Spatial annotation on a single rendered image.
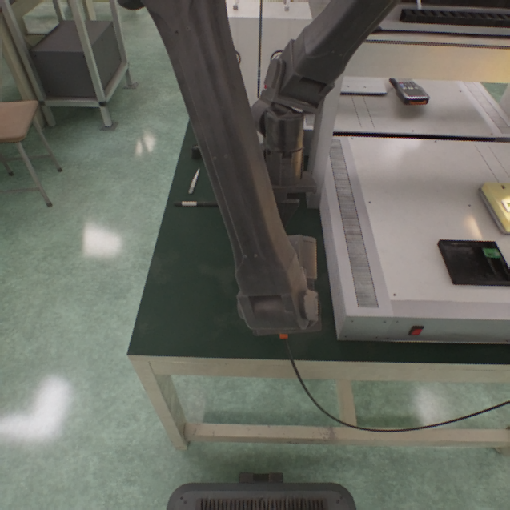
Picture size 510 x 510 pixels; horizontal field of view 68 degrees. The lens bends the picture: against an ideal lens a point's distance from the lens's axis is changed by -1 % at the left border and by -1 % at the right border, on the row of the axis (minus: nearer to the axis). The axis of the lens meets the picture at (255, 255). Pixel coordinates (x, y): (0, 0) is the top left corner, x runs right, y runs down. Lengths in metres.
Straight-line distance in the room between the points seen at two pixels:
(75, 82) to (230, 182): 2.73
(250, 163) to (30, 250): 1.98
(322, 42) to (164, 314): 0.62
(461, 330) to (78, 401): 1.36
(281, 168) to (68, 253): 1.70
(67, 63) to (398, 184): 2.42
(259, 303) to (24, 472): 1.36
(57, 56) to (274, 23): 2.26
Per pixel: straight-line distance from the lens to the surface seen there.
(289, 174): 0.61
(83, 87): 3.06
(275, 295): 0.42
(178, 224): 1.06
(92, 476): 1.59
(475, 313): 0.87
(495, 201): 1.09
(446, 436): 1.53
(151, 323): 0.88
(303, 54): 0.54
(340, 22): 0.51
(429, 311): 0.82
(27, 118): 2.38
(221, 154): 0.37
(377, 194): 1.03
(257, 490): 1.24
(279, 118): 0.59
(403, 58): 0.93
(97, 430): 1.64
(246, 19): 0.91
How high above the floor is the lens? 1.48
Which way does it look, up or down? 49 degrees down
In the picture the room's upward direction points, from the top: 2 degrees clockwise
